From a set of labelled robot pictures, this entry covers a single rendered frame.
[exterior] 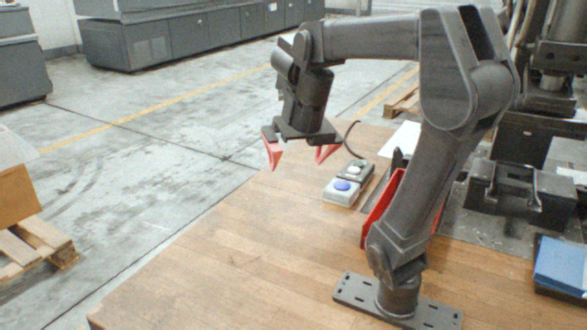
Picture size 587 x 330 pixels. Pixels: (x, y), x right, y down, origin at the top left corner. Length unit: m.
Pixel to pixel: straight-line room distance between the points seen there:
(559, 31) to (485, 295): 0.47
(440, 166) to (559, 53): 0.42
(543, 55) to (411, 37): 0.41
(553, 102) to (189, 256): 0.73
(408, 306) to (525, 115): 0.44
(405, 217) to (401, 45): 0.22
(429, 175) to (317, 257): 0.34
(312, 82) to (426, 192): 0.25
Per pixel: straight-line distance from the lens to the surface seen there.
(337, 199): 0.89
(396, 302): 0.64
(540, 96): 0.84
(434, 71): 0.43
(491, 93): 0.44
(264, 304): 0.68
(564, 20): 0.84
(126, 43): 5.52
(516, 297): 0.78
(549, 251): 0.87
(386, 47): 0.50
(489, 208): 0.96
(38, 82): 4.98
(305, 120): 0.66
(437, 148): 0.47
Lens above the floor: 1.41
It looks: 28 degrees down
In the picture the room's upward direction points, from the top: straight up
